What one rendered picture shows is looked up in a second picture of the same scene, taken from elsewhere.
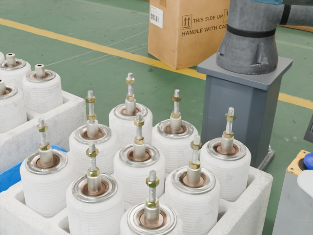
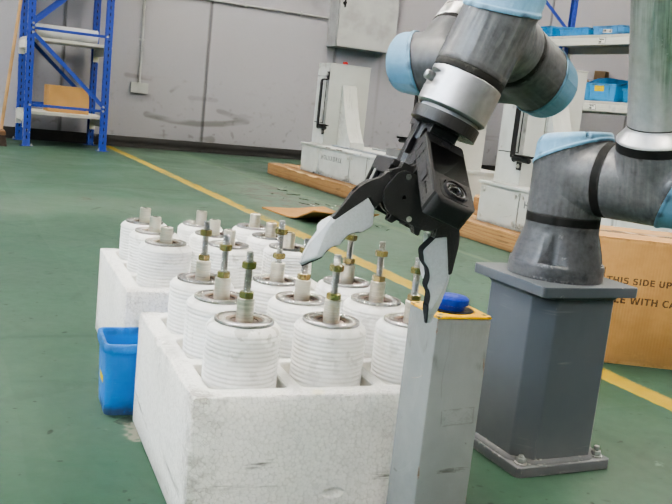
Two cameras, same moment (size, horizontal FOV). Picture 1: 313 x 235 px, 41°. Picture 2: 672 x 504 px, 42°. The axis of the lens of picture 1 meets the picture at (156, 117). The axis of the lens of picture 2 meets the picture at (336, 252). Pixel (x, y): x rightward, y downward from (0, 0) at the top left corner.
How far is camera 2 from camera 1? 0.77 m
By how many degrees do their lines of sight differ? 36
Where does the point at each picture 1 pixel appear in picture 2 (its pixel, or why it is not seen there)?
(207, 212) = (326, 357)
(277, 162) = (603, 474)
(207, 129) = not seen: hidden behind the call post
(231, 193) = (395, 379)
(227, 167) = (391, 332)
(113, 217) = not seen: hidden behind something
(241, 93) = (520, 306)
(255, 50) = (548, 243)
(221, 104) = (497, 326)
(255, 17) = (551, 194)
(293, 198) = (413, 343)
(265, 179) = not seen: hidden behind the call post
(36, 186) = (175, 293)
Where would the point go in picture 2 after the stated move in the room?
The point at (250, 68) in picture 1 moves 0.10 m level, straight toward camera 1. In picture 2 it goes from (536, 268) to (498, 272)
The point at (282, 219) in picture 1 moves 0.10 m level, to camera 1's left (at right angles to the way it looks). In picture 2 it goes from (404, 381) to (333, 361)
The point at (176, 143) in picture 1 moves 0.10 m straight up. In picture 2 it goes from (361, 308) to (369, 240)
